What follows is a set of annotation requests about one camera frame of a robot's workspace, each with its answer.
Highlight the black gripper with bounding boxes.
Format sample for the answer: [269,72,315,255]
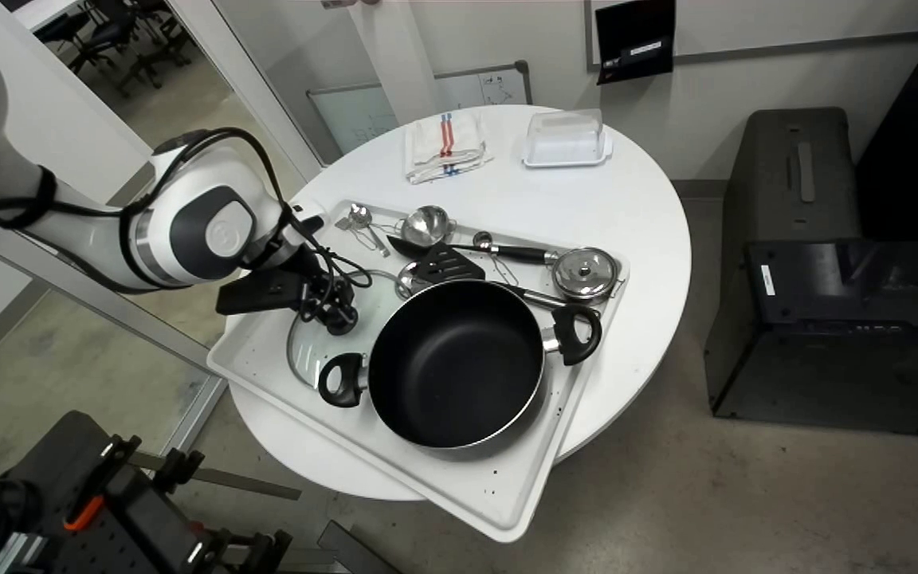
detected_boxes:
[213,264,365,340]

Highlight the small steel ladle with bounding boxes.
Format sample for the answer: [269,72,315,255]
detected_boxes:
[393,264,427,301]

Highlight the steel measuring spoons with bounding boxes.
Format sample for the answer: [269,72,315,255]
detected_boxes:
[333,202,393,259]

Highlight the black plastic spoon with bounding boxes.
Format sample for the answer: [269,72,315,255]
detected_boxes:
[385,232,453,264]

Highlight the metal kitchen utensils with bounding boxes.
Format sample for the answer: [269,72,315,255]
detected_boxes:
[412,245,602,318]

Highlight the metal measuring spoons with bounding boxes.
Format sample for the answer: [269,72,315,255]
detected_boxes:
[403,206,567,264]

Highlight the white towel red stripe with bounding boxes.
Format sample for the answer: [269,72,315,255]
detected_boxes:
[403,110,496,185]

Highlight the white plastic tray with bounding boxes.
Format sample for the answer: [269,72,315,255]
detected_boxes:
[203,194,631,547]

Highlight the clear plastic container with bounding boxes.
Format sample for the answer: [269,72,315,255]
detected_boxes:
[519,106,614,173]

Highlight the black office chairs behind glass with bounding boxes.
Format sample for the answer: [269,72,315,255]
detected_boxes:
[33,0,198,92]

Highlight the black marker holder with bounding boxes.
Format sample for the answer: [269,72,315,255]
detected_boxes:
[593,0,680,86]

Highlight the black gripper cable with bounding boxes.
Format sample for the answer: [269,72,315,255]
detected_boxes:
[280,206,375,323]

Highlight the black pot with handles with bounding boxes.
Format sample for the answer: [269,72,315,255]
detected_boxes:
[315,279,609,452]

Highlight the grey metal partition frame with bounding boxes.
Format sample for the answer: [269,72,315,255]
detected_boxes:
[0,228,233,457]

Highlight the black camera stand equipment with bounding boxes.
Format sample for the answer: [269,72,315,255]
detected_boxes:
[0,410,297,574]

